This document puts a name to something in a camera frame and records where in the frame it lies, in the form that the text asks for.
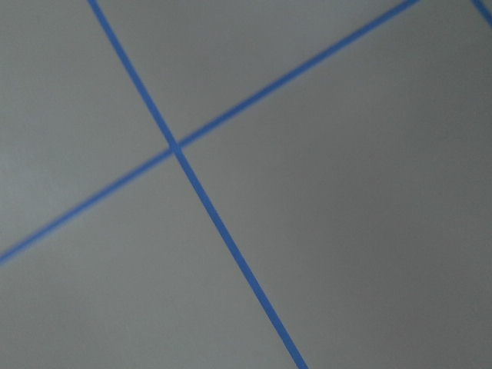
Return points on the brown paper table cover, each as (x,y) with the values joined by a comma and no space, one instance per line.
(359,193)

